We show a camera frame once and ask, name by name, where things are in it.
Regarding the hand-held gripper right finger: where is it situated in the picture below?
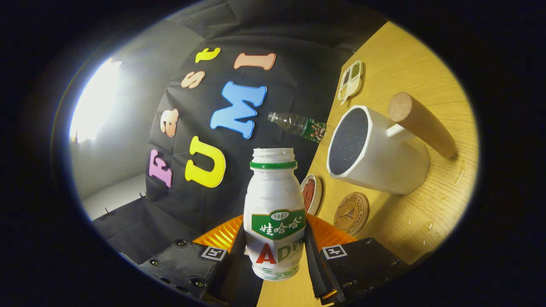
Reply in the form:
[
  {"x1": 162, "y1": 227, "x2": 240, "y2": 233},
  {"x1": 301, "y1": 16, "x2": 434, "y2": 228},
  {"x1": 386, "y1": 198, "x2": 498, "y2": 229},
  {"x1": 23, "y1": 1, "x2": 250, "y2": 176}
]
[{"x1": 304, "y1": 214, "x2": 412, "y2": 305}]

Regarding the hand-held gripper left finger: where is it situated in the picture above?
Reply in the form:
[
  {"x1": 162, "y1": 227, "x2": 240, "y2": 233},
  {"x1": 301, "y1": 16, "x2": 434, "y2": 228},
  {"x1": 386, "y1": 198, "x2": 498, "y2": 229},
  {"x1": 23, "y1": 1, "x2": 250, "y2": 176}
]
[{"x1": 139, "y1": 214, "x2": 261, "y2": 307}]

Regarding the round cork coaster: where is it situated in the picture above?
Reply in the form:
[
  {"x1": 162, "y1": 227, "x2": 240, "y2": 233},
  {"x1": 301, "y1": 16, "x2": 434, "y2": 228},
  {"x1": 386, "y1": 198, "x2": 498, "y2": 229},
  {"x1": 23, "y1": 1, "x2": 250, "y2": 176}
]
[{"x1": 334, "y1": 192, "x2": 370, "y2": 236}]

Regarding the white juice bottle green label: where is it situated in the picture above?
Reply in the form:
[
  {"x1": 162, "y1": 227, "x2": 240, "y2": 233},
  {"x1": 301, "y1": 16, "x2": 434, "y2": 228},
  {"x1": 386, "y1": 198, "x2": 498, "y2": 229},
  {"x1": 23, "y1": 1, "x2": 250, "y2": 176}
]
[{"x1": 243, "y1": 148, "x2": 307, "y2": 281}]

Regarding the white cup wooden handle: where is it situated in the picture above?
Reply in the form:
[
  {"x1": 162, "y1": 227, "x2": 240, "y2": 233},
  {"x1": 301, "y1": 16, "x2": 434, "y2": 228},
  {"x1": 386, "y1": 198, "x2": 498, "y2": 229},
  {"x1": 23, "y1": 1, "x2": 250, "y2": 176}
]
[{"x1": 326, "y1": 92, "x2": 457, "y2": 195}]

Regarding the clear plastic water bottle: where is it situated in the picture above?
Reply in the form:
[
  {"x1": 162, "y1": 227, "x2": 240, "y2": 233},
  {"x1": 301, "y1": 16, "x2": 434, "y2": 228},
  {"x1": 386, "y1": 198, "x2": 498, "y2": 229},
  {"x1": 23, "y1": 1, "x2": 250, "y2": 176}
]
[{"x1": 268, "y1": 112, "x2": 328, "y2": 144}]

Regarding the white round plate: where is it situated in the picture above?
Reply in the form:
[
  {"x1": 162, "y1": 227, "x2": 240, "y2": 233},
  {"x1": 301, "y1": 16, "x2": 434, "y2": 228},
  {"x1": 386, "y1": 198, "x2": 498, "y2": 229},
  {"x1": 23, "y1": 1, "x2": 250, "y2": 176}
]
[{"x1": 300, "y1": 174, "x2": 322, "y2": 216}]

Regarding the wooden table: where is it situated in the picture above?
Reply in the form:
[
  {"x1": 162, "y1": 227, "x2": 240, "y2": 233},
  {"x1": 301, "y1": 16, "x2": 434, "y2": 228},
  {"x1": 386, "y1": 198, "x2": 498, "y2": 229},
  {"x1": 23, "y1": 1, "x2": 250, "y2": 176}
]
[{"x1": 256, "y1": 21, "x2": 478, "y2": 307}]

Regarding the white divided dish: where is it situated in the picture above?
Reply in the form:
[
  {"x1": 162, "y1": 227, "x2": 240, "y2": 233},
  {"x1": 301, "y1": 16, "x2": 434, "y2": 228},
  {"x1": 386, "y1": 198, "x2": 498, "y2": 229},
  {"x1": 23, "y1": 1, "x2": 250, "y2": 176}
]
[{"x1": 338, "y1": 60, "x2": 364, "y2": 106}]

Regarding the black backdrop cloth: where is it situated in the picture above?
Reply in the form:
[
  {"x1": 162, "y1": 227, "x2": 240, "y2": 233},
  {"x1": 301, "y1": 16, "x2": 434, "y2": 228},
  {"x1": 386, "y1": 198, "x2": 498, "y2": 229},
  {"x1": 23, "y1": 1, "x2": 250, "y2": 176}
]
[{"x1": 92, "y1": 0, "x2": 384, "y2": 265}]

